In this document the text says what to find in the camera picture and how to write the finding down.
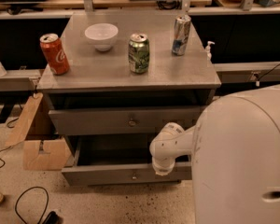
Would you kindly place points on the grey drawer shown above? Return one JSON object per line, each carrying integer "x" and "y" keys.
{"x": 122, "y": 120}
{"x": 118, "y": 159}

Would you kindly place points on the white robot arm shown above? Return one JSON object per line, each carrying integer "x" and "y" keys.
{"x": 235, "y": 158}

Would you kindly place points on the grey top drawer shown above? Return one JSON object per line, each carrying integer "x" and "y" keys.
{"x": 122, "y": 120}

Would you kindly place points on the grey drawer cabinet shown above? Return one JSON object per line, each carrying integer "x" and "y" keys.
{"x": 103, "y": 79}

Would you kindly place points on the green soda can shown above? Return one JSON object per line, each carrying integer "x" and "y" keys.
{"x": 138, "y": 53}

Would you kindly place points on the white bowl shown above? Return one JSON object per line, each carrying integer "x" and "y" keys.
{"x": 102, "y": 35}

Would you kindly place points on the white pump bottle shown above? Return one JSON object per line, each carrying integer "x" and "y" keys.
{"x": 208, "y": 49}

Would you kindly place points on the silver blue energy can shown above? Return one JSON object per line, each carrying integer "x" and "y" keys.
{"x": 181, "y": 34}

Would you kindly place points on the red cola can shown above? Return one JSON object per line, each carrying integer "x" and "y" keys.
{"x": 52, "y": 48}

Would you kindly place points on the cardboard box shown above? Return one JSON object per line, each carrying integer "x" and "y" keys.
{"x": 43, "y": 149}

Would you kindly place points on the black power adapter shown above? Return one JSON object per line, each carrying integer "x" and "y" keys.
{"x": 52, "y": 218}

